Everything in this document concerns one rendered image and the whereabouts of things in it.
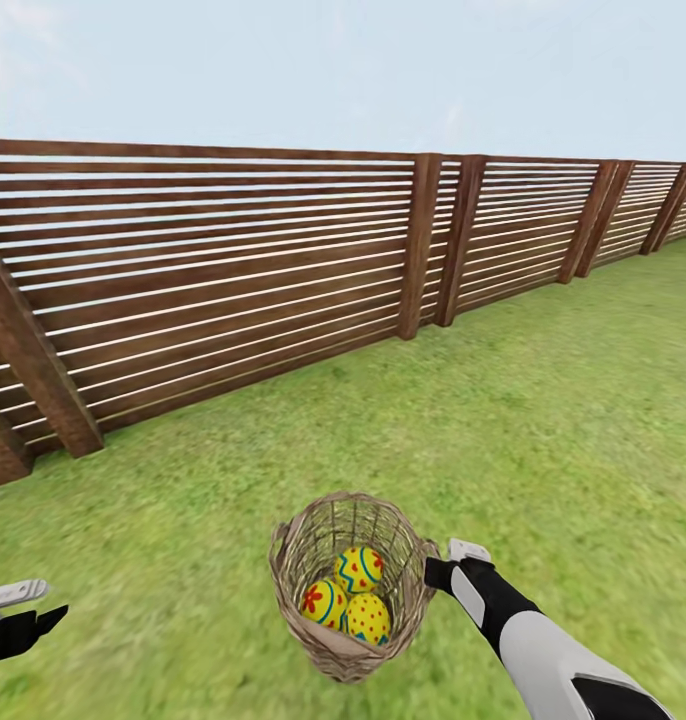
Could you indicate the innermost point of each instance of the easter egg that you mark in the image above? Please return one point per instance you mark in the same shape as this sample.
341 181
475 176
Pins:
325 602
359 570
368 619

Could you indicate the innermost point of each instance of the wicker basket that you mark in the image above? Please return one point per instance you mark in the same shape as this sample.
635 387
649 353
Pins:
340 656

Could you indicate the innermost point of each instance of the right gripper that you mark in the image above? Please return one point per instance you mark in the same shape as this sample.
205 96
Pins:
437 574

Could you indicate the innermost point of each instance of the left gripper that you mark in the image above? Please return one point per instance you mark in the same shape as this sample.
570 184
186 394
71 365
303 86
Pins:
19 633

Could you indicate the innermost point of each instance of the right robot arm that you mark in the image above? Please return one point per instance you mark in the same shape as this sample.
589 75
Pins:
557 677

